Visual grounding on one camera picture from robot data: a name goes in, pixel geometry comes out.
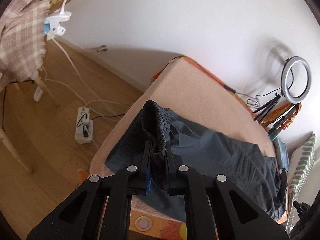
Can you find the teal cloth piece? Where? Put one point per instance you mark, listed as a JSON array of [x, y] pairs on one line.
[[273, 136]]

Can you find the white clip lamp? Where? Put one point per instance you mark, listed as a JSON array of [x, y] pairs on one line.
[[57, 14]]

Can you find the white ring light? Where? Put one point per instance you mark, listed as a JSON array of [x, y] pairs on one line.
[[293, 88]]

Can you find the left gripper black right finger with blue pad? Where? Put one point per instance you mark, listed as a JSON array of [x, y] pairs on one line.
[[215, 208]]

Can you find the black mini tripod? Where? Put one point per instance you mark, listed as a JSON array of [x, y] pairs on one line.
[[265, 109]]

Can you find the plaid beige cloth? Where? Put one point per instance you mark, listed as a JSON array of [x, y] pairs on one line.
[[22, 43]]

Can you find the green striped white pillow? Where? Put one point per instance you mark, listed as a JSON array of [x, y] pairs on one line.
[[301, 162]]

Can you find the folded tripod with orange scarf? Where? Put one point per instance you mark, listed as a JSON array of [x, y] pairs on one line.
[[281, 118]]

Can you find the white power strip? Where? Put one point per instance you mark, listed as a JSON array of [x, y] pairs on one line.
[[84, 126]]

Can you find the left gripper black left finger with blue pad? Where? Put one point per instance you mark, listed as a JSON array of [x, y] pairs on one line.
[[100, 207]]

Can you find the folded light blue jeans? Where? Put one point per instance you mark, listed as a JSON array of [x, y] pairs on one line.
[[282, 155]]

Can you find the dark grey pants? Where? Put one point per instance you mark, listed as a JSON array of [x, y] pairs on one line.
[[211, 153]]

